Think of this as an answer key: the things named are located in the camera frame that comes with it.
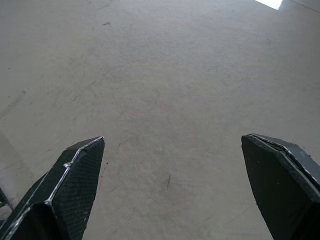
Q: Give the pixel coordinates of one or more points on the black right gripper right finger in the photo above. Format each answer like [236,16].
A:
[282,190]

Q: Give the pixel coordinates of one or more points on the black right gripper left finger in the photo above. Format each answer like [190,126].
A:
[62,200]

